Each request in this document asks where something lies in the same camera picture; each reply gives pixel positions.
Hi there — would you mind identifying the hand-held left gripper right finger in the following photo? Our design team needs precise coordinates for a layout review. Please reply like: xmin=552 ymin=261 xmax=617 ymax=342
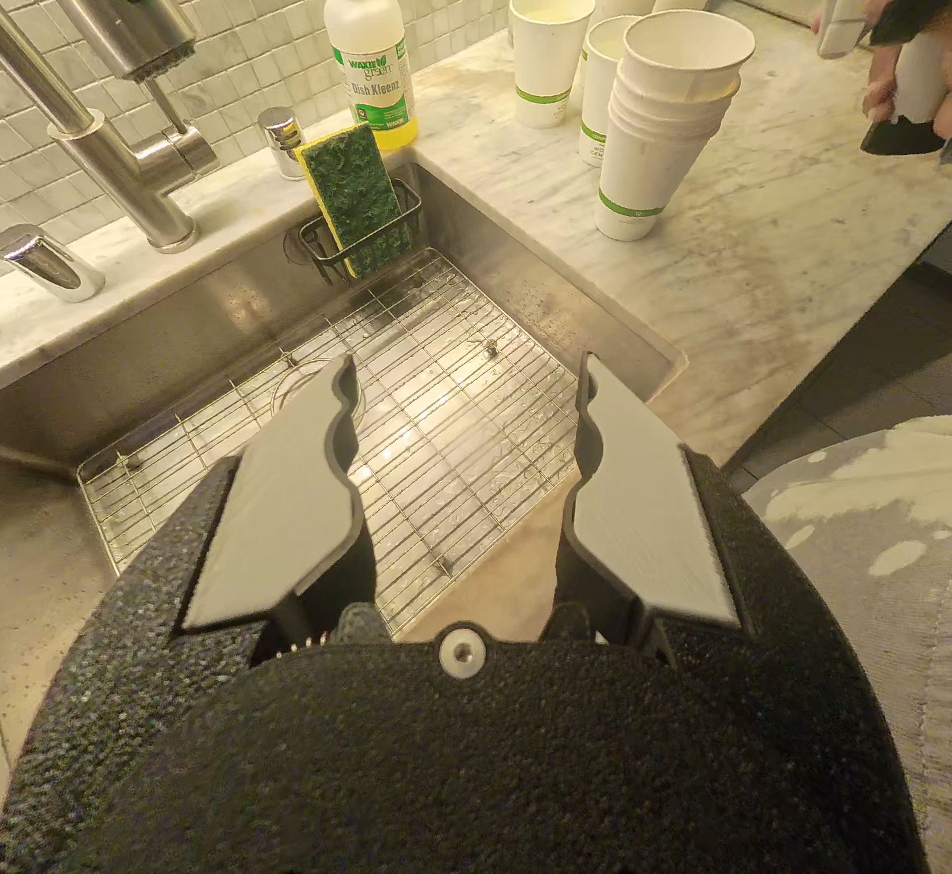
xmin=552 ymin=351 xmax=741 ymax=655

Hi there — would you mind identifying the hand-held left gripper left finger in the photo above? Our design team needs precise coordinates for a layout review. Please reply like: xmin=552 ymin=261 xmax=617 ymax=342
xmin=183 ymin=353 xmax=378 ymax=658

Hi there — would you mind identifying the marble desk countertop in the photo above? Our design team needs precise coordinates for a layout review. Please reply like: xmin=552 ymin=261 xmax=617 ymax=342
xmin=0 ymin=0 xmax=952 ymax=763

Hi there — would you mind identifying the person's right hand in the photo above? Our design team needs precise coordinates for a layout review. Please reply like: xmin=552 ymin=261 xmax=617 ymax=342
xmin=861 ymin=0 xmax=902 ymax=122

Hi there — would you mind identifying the steel sink drain strainer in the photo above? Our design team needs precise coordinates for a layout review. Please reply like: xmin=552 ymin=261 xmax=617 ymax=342
xmin=271 ymin=357 xmax=367 ymax=436

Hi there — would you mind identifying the person's grey mottled garment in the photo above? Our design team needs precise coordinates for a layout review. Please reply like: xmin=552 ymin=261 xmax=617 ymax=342
xmin=744 ymin=416 xmax=952 ymax=874

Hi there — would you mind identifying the stainless steel sink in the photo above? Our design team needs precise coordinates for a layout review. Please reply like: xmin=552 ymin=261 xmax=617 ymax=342
xmin=0 ymin=160 xmax=689 ymax=637

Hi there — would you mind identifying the green and yellow sponge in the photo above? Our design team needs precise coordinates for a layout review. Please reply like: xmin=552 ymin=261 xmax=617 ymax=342
xmin=294 ymin=123 xmax=412 ymax=279

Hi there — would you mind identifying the steel kitchen faucet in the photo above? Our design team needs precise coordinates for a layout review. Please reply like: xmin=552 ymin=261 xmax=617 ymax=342
xmin=0 ymin=4 xmax=220 ymax=254

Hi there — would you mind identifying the dish soap pump bottle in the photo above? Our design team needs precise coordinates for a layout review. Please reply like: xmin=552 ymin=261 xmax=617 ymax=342
xmin=323 ymin=0 xmax=419 ymax=151

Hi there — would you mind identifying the steel faucet spray head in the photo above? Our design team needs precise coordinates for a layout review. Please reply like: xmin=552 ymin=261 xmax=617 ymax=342
xmin=11 ymin=0 xmax=198 ymax=83

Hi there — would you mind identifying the wire sink grid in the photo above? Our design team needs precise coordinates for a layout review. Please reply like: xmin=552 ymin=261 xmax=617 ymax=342
xmin=76 ymin=247 xmax=581 ymax=641

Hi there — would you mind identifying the black wire sponge holder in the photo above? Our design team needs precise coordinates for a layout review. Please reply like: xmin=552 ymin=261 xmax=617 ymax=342
xmin=299 ymin=178 xmax=423 ymax=285

